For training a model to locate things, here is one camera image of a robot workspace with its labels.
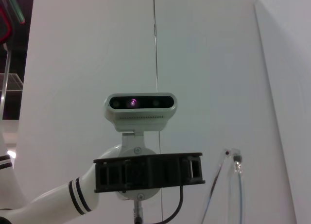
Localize clear white glasses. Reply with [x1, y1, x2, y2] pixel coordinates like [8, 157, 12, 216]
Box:
[199, 147, 245, 224]

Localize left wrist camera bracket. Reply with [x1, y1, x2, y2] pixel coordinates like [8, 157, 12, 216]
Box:
[121, 129, 146, 159]

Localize silver metal pole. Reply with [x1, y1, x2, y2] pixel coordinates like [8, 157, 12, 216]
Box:
[0, 45, 13, 118]

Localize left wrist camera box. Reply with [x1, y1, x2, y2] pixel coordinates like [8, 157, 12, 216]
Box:
[104, 92, 177, 133]

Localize dark left wrist cable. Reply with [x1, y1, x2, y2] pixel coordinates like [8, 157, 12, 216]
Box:
[142, 184, 185, 224]

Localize green overhead beam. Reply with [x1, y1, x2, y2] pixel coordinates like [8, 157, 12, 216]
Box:
[11, 0, 26, 24]

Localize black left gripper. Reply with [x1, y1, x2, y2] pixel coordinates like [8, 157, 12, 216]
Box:
[93, 152, 206, 193]

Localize black red robot head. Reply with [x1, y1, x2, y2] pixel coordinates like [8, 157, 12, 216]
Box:
[0, 4, 13, 45]

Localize wire mesh shelf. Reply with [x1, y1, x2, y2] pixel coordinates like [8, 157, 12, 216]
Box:
[0, 72, 24, 92]

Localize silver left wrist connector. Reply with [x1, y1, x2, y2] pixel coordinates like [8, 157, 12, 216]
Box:
[132, 200, 144, 224]

